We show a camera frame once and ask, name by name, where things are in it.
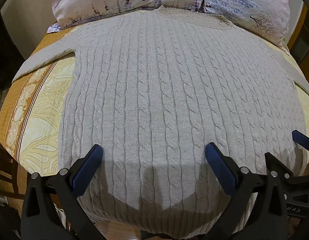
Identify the wooden chair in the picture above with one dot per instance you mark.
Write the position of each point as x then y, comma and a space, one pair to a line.
5, 170

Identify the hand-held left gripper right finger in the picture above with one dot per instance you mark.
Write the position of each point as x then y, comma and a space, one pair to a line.
220, 171

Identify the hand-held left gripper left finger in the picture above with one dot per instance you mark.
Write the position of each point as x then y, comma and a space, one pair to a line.
86, 172

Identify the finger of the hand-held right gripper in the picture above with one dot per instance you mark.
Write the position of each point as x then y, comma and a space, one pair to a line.
303, 140
278, 163

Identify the yellow patterned bedspread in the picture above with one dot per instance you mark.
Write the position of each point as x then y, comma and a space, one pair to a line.
37, 120

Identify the wooden bed frame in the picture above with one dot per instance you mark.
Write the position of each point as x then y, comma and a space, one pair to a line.
300, 30

